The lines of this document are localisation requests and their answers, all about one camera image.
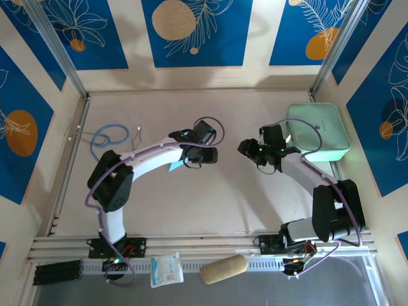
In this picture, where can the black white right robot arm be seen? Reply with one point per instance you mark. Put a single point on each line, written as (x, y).
(338, 210)

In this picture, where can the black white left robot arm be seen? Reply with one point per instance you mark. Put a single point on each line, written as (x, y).
(108, 191)

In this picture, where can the mint green zip case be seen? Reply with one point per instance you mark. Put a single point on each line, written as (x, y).
(331, 140)

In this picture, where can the tan bread roll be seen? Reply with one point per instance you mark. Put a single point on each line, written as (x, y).
(223, 267)

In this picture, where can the black right controller board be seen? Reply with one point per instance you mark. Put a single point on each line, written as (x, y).
(291, 266)

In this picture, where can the black controller board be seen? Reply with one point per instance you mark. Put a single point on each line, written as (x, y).
(110, 264)
(291, 266)

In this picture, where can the white blue plastic packet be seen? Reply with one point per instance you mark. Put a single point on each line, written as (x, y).
(165, 271)

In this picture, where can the black left controller board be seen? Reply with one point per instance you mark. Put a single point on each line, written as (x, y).
(110, 264)

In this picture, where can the black ribbed block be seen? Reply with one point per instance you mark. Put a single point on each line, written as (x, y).
(57, 271)

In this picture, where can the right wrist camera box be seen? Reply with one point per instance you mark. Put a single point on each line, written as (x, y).
(274, 135)

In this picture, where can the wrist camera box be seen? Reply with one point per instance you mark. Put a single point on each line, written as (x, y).
(274, 135)
(203, 130)

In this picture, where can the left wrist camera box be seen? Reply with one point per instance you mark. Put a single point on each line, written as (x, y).
(203, 130)

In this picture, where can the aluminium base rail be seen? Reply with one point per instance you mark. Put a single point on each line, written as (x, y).
(204, 243)

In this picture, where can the aluminium upright post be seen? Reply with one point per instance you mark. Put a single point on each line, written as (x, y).
(58, 48)
(338, 48)

